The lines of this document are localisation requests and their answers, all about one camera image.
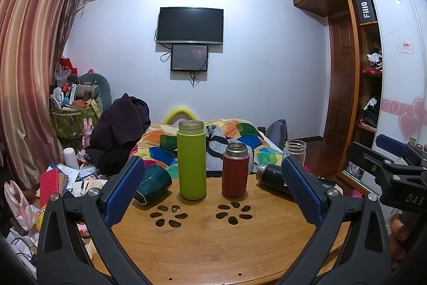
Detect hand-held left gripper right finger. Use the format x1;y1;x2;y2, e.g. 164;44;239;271
281;156;392;285

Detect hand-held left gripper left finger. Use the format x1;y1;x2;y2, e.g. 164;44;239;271
36;156;157;285

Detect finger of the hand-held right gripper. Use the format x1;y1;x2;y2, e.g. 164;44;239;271
375;134;427;163
345;142;411;187

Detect dark green cup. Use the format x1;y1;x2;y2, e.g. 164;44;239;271
133;164;173;205

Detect red insulated cup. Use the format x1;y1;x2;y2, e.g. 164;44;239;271
222;142;250;198

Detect tall lime green cup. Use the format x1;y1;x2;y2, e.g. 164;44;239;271
176;120;207;201

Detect black insulated bottle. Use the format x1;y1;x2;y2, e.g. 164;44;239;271
255;163;337;203

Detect black folded clothes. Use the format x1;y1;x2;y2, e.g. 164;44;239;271
363;96;381;129

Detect clear glass jar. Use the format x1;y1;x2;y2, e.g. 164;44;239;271
282;139;307;169

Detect pile of papers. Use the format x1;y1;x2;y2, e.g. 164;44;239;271
50;163;109;199

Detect colourful patchwork blanket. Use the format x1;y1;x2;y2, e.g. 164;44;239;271
128;118;285;177

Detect white plastic bottle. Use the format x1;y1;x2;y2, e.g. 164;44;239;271
63;147;80;170

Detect purple chair back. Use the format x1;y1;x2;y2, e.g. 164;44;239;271
265;119;288;147

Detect dark clothing pile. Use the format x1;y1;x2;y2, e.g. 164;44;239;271
86;93;152;176

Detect wooden wardrobe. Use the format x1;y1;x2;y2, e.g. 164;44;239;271
290;0;427;199

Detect pink bunny toy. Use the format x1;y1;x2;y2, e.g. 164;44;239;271
82;118;95;147

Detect red book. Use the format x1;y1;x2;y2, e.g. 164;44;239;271
39;170;65;209

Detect brown wooden door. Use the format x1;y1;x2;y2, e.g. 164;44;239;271
329;13;360;139

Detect red white folded clothes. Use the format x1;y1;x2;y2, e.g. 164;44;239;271
363;51;383;75

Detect green storage basket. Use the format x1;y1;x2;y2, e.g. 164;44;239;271
51;106;101;139

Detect yellow pillow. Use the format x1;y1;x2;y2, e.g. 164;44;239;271
162;107;199;126

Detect grey green neck pillow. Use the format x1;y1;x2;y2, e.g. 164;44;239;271
78;73;113;112

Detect pink cloth bag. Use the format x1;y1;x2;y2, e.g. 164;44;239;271
3;180;38;229

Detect black box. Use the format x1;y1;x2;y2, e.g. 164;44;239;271
356;0;378;25

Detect red paper bag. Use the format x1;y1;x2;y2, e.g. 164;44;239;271
60;56;78;79

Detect striped pink curtain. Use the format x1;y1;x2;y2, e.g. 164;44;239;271
0;0;88;189

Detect small black wall monitor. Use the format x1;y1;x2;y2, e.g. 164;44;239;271
171;44;209;72

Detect black wall television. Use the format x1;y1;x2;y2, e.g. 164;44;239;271
156;7;224;45

